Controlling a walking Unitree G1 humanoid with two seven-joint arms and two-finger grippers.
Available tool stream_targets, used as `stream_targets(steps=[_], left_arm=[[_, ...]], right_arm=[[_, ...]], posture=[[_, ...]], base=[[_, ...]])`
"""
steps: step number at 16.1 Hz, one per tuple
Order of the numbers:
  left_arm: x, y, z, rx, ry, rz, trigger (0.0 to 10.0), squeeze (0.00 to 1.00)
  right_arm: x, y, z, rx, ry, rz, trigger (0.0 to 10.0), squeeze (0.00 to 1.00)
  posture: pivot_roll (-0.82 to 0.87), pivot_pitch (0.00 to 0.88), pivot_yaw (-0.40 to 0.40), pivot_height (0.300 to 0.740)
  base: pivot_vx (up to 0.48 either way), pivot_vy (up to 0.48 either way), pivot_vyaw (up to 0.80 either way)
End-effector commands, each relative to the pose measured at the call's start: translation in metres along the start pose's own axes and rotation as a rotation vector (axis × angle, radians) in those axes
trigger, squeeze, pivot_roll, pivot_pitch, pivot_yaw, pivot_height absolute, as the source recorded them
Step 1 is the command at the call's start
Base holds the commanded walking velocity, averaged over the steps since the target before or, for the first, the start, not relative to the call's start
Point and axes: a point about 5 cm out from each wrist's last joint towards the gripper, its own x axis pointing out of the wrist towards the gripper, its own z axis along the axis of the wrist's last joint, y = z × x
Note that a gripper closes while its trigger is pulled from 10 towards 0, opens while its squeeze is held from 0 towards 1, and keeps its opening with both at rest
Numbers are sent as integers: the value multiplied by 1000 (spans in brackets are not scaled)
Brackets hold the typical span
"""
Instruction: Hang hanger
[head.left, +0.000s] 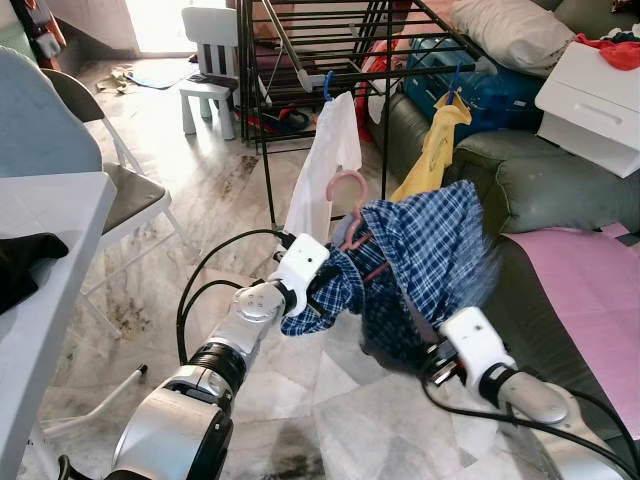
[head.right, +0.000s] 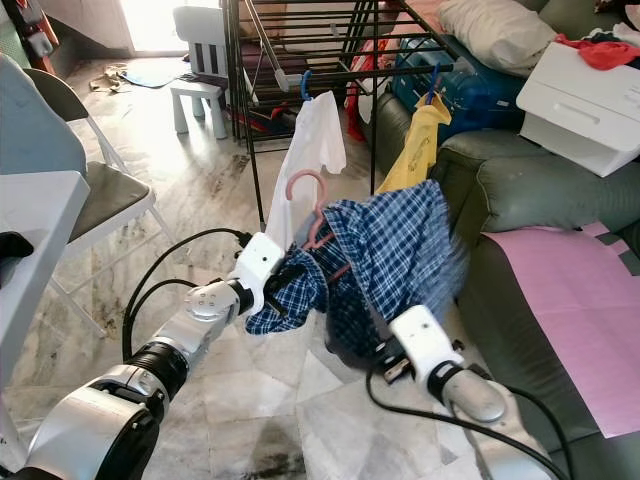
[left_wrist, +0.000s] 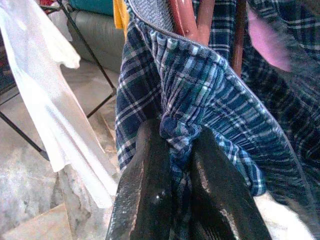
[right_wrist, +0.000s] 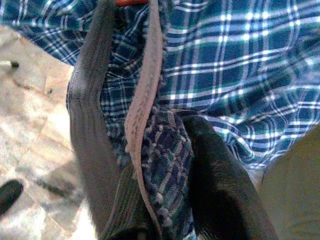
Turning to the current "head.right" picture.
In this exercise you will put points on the blue plaid shirt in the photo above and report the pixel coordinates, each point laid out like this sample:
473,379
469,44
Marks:
400,250

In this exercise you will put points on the pink plastic hanger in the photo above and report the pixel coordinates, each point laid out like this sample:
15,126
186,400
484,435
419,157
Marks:
305,174

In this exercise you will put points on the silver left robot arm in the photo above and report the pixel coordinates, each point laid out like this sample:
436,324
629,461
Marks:
210,310

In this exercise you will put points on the blue plastic hanger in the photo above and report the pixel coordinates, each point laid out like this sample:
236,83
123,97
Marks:
435,82

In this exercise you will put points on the white shirt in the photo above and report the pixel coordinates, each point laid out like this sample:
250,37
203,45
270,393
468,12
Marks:
310,150

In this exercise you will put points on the yellow polo shirt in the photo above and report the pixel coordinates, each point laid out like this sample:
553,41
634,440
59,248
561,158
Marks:
415,150

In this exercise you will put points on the pink sheet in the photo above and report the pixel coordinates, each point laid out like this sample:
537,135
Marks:
570,300

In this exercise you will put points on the grey folding chair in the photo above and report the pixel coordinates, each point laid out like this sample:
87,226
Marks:
105,195

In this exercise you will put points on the pale plastic child chair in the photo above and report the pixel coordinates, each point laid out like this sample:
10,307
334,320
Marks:
195,95

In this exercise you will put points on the black metal drying rack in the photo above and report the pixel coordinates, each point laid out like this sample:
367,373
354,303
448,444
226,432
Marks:
230,80

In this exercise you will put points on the dark grey cloth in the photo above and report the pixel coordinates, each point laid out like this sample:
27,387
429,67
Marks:
200,79

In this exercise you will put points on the dark green leather sofa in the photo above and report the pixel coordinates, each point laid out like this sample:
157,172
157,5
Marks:
530,185

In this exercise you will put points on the light blue folding table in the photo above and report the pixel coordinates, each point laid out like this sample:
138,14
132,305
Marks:
30,300

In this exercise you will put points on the red hanging garment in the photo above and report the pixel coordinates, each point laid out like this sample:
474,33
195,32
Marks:
365,60

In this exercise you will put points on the black garment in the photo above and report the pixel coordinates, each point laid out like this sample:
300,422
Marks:
15,247

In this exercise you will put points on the blue floor mat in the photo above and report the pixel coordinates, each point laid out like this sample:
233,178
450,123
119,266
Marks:
150,75

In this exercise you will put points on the brown crumpled cloth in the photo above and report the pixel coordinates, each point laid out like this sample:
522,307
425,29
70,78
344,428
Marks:
108,80

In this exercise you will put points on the blue plastic storage box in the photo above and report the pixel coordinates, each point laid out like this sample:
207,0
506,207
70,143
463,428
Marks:
485,100

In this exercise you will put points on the blue chair cushion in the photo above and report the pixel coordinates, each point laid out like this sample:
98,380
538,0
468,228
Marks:
40,120

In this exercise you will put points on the white drawer box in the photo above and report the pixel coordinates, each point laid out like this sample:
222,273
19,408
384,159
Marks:
575,110

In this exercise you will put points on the beige pillow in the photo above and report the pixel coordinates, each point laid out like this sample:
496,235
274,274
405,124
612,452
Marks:
495,30

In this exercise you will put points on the red crumpled garment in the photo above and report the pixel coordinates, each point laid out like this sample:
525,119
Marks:
600,52

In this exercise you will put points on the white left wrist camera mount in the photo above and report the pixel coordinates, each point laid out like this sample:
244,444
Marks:
255,265

